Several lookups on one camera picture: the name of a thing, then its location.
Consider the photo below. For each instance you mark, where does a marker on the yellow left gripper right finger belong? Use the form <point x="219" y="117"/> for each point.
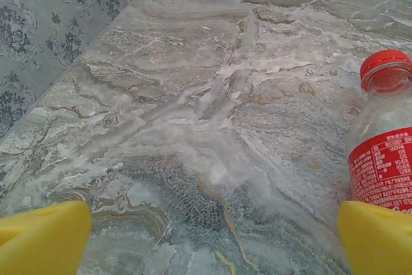
<point x="376" y="242"/>

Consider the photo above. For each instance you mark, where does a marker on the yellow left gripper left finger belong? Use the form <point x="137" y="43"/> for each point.
<point x="38" y="239"/>

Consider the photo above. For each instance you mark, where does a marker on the Coca-Cola bottle red label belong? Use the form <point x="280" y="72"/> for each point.
<point x="380" y="165"/>

